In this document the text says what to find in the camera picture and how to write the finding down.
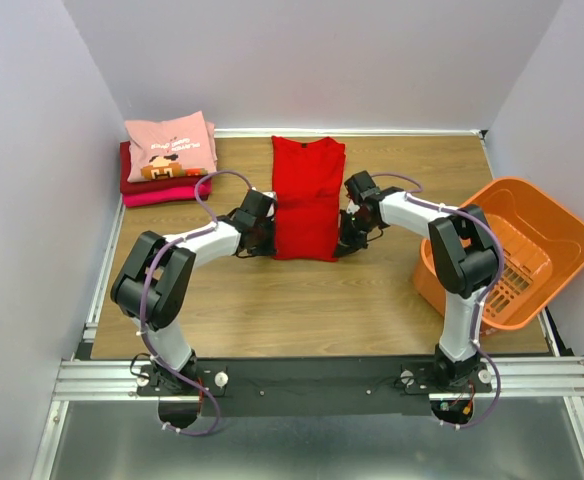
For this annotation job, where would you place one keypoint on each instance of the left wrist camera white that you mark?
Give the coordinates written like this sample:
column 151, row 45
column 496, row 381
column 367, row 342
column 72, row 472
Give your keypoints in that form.
column 273, row 203

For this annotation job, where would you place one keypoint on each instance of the orange plastic laundry basket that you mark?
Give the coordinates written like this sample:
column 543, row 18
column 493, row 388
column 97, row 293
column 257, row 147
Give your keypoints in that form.
column 543, row 245

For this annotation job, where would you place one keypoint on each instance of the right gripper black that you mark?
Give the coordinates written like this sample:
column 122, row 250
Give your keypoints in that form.
column 348, row 234

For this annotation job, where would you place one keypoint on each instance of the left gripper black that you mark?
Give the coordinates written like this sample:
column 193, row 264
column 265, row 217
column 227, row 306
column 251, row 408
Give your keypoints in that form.
column 263, row 236

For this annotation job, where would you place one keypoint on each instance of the magenta folded t shirt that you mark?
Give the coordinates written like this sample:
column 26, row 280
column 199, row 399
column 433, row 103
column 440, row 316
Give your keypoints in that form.
column 181, row 193

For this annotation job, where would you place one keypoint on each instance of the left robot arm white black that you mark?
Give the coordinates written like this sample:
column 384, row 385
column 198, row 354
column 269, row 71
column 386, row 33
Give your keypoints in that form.
column 152, row 284

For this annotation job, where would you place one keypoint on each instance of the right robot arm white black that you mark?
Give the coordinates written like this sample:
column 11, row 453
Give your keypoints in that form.
column 467, row 256

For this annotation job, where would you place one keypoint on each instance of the dark red folded t shirt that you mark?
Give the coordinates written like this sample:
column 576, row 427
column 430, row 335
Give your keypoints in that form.
column 127, row 187

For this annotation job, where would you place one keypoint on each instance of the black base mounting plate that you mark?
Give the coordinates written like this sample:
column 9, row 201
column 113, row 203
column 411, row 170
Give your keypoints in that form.
column 307, row 386

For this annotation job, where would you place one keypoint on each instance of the pink folded printed t shirt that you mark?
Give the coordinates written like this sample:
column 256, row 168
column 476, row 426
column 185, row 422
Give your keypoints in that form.
column 181, row 147

